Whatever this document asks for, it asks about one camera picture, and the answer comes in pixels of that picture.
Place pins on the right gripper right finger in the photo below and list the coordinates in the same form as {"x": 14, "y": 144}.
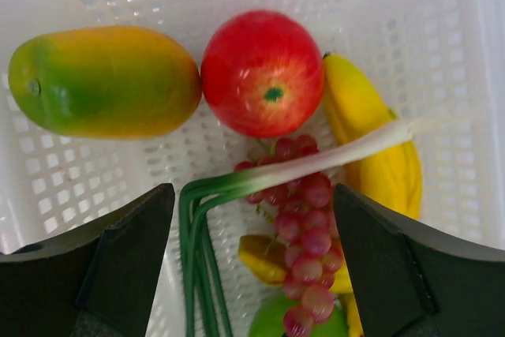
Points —
{"x": 410, "y": 279}

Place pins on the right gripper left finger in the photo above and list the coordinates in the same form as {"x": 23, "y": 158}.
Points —
{"x": 98, "y": 279}

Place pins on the purple grape bunch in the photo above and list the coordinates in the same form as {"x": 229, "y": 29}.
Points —
{"x": 300, "y": 211}

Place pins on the red apple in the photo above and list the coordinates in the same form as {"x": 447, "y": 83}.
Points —
{"x": 262, "y": 74}

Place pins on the yellow star fruit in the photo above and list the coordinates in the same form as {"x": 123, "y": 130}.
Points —
{"x": 264, "y": 257}

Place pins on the green apple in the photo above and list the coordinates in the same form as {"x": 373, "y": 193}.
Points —
{"x": 268, "y": 320}

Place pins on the yellow banana bunch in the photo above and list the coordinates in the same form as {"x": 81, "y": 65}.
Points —
{"x": 391, "y": 173}

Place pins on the green orange mango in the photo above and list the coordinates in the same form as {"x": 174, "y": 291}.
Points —
{"x": 118, "y": 82}

